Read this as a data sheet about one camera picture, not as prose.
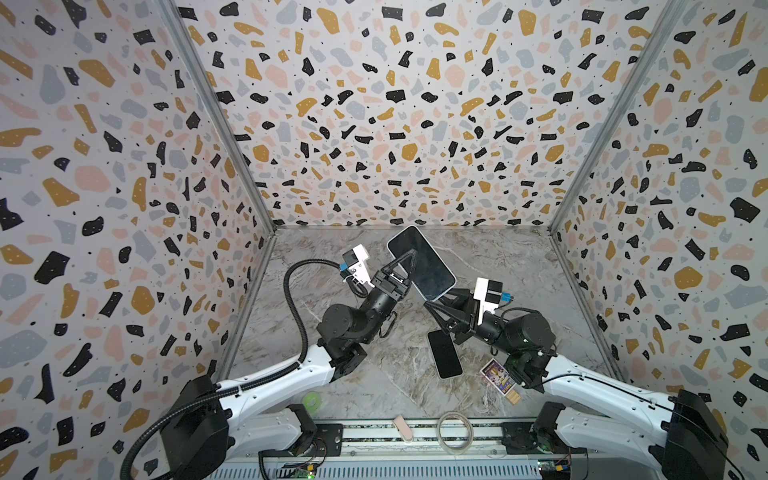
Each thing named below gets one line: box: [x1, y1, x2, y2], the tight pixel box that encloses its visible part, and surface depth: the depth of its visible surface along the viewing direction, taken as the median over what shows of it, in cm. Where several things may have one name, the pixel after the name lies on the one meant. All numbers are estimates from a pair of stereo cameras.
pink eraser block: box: [392, 415, 414, 444], surface depth 76 cm
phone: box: [387, 225, 457, 301], surface depth 59 cm
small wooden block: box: [506, 389, 521, 405], surface depth 81 cm
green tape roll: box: [303, 391, 321, 413], surface depth 81 cm
